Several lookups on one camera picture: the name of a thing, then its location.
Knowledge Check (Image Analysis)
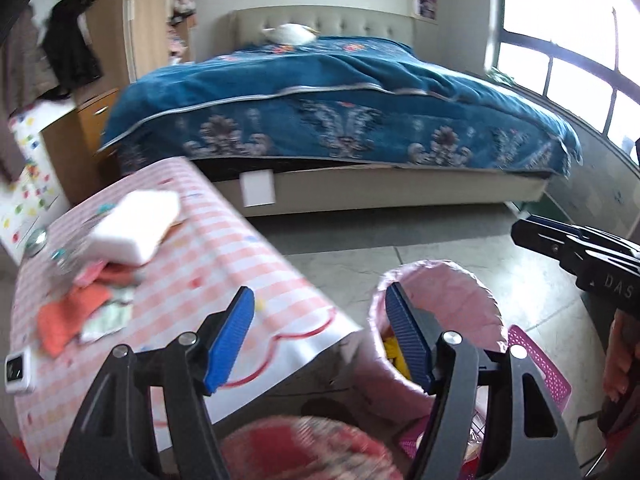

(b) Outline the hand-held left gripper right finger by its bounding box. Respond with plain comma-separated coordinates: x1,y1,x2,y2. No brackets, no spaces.
384,282,583,480

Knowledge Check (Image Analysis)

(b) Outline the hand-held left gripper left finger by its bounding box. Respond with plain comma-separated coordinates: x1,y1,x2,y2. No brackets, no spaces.
55,286,256,480

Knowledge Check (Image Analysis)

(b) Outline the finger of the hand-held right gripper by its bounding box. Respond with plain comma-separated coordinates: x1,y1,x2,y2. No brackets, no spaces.
511,219,581,263
530,215,640,257

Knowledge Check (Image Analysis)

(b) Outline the waste bin with pink bag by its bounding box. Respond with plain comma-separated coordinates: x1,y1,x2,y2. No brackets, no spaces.
369,259,510,411

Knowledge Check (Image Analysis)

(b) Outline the mint green plush toy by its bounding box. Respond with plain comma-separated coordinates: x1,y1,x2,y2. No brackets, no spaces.
77,300,136,345

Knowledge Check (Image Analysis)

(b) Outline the person's right hand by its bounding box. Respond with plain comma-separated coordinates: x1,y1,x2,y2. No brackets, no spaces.
602,309,640,406

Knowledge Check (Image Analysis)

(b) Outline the yellow wrapper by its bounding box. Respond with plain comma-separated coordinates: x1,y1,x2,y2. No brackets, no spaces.
382,337,413,381

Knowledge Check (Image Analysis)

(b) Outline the table with pink checked cloth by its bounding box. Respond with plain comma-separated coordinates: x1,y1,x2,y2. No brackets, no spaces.
10,156,363,480

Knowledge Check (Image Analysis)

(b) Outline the magenta plastic basket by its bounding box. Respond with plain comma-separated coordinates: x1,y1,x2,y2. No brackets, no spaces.
397,325,572,461

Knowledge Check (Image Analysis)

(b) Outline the pink paper piece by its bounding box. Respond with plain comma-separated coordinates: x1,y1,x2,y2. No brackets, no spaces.
75,260,146,288

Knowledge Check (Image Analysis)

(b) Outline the beige upholstered bed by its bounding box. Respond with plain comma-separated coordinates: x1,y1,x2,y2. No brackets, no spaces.
192,5,551,218

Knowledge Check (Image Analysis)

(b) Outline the white sponge block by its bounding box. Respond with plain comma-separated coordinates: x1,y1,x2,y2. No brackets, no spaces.
87,190,182,266

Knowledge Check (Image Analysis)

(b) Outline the white paper tag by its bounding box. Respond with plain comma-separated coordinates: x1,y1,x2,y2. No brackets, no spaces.
240,170,276,207

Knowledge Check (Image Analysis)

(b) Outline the clear plastic bottle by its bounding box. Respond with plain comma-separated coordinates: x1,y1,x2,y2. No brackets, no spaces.
50,245,93,276

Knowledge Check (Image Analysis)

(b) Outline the window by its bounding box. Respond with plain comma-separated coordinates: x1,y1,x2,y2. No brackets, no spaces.
492,0,640,161

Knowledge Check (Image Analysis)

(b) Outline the white digital timer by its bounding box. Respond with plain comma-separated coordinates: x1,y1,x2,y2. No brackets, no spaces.
4,349,36,395

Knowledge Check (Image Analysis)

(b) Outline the round metal tin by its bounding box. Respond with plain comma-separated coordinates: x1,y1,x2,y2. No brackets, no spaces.
25,228,48,258

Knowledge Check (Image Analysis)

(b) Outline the white colourful dotted cover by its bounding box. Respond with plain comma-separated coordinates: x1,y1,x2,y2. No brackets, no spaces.
0,102,71,266

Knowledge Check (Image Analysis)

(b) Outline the blue floral blanket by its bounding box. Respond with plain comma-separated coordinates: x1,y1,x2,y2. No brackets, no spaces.
97,35,583,178

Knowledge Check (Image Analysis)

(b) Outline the wooden nightstand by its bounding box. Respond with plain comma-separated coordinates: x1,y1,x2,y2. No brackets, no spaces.
42,87,121,201

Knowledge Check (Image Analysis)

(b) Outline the white pillow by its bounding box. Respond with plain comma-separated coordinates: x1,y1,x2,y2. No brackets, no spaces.
262,23,318,45

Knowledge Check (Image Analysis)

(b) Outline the black coat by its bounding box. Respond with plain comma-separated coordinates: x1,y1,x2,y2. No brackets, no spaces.
40,0,103,101

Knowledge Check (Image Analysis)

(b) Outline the brown coat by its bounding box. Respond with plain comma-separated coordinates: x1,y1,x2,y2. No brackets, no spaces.
0,15,51,111

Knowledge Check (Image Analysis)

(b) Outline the wooden wardrobe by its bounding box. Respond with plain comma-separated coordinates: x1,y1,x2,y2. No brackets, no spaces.
72,0,198,86

